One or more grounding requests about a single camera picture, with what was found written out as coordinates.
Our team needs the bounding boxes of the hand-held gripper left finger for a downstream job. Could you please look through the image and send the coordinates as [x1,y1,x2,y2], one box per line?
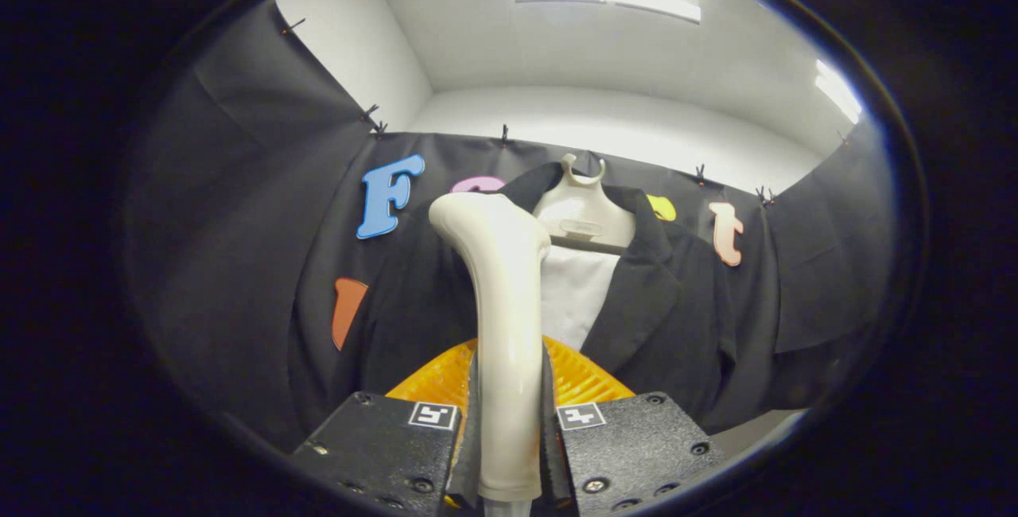
[290,338,483,517]

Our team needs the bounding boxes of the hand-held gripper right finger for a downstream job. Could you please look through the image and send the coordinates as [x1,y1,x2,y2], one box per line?
[542,336,726,517]

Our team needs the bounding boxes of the black suit jacket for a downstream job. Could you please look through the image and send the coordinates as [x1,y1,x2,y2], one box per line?
[288,163,804,450]

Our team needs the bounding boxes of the white shirt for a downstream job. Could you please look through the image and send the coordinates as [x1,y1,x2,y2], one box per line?
[539,245,621,352]

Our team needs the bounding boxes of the white garment steamer nozzle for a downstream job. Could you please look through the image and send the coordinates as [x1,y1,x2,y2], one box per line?
[428,191,552,503]

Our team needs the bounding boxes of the white steamer hanger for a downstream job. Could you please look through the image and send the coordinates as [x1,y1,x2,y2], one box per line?
[531,153,637,255]

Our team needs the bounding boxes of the black backdrop cloth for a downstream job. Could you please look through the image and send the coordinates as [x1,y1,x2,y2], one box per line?
[123,0,899,454]

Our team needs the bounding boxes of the small ceiling light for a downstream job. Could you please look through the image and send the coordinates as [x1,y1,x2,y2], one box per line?
[815,60,862,124]

